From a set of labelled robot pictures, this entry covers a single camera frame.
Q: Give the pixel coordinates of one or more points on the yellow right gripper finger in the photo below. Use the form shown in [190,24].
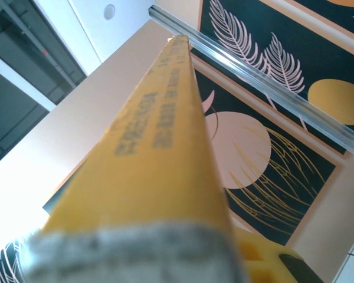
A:
[271,247]

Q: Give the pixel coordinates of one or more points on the yellow book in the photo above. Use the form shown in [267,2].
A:
[153,165]

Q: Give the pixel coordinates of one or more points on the round ceiling lamp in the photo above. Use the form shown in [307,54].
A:
[109,11]

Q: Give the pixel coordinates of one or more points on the aluminium corner post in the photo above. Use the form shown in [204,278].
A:
[253,75]

